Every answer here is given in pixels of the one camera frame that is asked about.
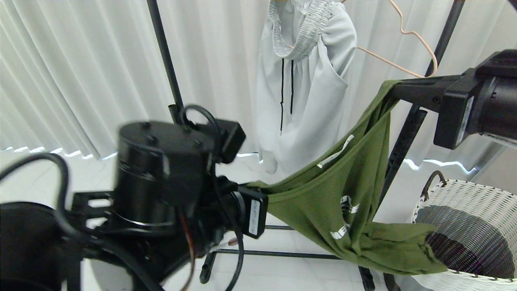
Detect green garment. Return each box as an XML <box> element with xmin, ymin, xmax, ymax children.
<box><xmin>247</xmin><ymin>80</ymin><xmax>449</xmax><ymax>276</ymax></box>

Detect white curtain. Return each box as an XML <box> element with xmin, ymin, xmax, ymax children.
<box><xmin>0</xmin><ymin>0</ymin><xmax>517</xmax><ymax>174</ymax></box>

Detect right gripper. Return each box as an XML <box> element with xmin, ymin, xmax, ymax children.
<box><xmin>388</xmin><ymin>49</ymin><xmax>517</xmax><ymax>150</ymax></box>

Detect pink clothes hanger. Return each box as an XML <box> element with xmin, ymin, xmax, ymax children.
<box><xmin>357</xmin><ymin>0</ymin><xmax>439</xmax><ymax>79</ymax></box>

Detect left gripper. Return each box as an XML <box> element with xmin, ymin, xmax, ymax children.
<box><xmin>226</xmin><ymin>185</ymin><xmax>269</xmax><ymax>240</ymax></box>

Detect white laundry basket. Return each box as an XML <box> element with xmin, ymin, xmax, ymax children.
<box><xmin>411</xmin><ymin>171</ymin><xmax>517</xmax><ymax>291</ymax></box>

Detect black clothes rack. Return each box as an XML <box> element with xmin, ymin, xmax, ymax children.
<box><xmin>146</xmin><ymin>0</ymin><xmax>466</xmax><ymax>291</ymax></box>

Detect pale grey trousers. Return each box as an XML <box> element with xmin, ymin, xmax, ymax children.
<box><xmin>255</xmin><ymin>0</ymin><xmax>358</xmax><ymax>175</ymax></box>

